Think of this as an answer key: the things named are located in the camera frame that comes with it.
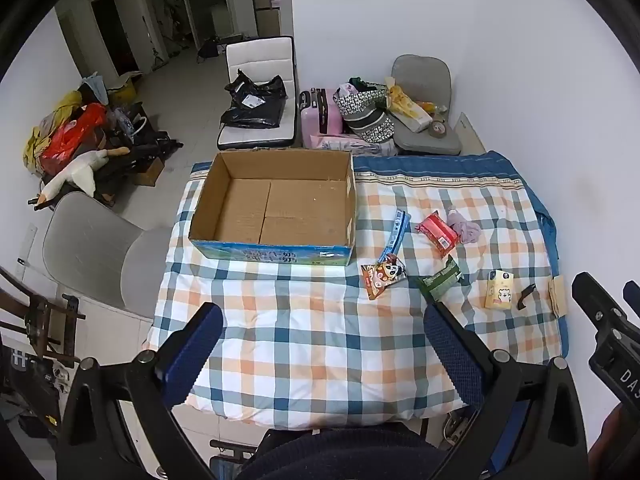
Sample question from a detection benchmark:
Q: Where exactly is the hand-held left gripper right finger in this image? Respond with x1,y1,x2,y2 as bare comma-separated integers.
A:
422,301,589,480

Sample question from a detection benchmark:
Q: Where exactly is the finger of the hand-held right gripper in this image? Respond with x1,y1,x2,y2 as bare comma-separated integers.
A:
571,272,629,333
622,282,640,322

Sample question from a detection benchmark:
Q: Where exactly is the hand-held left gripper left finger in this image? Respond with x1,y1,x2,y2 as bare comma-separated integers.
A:
55,302,226,480

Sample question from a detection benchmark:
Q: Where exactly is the green packet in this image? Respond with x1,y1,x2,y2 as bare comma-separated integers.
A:
417,255,464,304

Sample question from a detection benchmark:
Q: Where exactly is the yellow tissue pack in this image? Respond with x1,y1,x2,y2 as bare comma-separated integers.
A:
484,269,517,310

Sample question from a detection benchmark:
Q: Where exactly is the cartoon snack packet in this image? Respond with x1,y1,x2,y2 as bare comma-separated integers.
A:
360,254,407,302

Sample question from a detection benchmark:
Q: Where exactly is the plaid blanket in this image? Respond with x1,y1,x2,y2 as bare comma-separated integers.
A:
142,150,572,432

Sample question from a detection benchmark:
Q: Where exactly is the red packet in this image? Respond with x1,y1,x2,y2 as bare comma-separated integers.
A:
415,211,461,254

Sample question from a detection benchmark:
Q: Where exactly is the purple cloth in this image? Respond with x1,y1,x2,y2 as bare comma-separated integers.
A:
446,208,482,246

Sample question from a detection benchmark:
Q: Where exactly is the long blue packet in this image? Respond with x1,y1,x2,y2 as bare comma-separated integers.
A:
376,209,412,264

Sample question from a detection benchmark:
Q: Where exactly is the grey shell chair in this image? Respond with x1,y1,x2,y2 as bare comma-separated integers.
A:
42,191,174,319

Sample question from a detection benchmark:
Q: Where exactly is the person's dark clothing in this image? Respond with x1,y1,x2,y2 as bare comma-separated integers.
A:
234,422,452,480

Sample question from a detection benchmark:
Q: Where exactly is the dark wooden chair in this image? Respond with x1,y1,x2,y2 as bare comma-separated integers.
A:
0,265,86,369

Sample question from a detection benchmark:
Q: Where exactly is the small brown carton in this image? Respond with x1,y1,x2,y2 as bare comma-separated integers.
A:
132,157,165,186

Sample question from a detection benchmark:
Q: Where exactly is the open cardboard box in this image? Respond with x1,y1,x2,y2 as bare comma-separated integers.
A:
188,149,357,267

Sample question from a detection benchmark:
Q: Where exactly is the black folded stand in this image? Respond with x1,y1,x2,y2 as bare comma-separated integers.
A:
95,130,184,182

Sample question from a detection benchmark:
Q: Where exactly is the white board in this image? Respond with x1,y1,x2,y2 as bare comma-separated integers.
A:
452,112,487,156

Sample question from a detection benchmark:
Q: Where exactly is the white goose plush toy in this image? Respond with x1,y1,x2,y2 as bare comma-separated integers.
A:
38,147,131,206

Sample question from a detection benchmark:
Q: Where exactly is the pink plastic package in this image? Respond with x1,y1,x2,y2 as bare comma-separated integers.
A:
308,132,399,157

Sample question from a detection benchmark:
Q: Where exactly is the black and white patterned bag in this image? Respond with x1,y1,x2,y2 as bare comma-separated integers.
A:
333,82,399,145

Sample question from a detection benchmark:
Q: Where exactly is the yellow plastic bag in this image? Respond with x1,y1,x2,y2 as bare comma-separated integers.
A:
384,76,434,134

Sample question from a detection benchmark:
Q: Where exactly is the black plastic bag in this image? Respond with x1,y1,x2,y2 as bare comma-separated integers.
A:
220,68,289,130

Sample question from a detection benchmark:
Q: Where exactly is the red plastic bag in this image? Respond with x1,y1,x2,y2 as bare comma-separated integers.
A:
39,103,109,176

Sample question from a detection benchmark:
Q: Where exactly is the yellow bin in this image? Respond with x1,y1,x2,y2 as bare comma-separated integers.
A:
107,79,139,109

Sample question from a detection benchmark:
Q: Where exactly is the pink suitcase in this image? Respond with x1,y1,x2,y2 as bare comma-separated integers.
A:
298,87,347,149

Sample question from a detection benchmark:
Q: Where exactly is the yellow cloth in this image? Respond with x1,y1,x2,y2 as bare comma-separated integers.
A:
22,90,84,171

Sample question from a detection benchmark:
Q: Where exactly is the grey padded chair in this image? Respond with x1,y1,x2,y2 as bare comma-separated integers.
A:
389,54,462,156

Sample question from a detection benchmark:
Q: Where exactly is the white cushioned chair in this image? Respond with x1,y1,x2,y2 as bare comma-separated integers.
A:
216,36,300,151

